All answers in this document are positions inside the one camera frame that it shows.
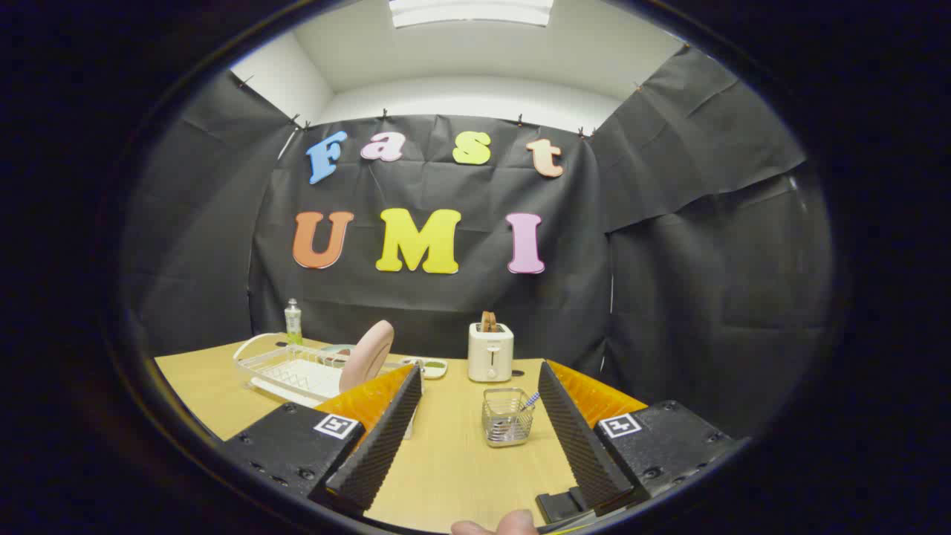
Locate ceiling light panel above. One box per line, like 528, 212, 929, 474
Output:
388, 0, 555, 29

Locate pink plate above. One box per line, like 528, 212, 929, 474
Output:
340, 320, 395, 395

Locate cream toaster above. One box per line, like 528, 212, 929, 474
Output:
468, 322, 515, 383

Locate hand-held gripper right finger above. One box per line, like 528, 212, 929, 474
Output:
535, 360, 751, 525

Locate white divided tray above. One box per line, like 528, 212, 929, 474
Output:
401, 357, 449, 380

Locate black backdrop cloth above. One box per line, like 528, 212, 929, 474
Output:
123, 46, 833, 439

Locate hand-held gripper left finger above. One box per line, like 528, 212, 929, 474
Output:
223, 363, 424, 517

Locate white wire dish rack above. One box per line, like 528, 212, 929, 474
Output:
234, 333, 406, 408

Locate silver wire basket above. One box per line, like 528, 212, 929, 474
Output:
481, 387, 536, 447

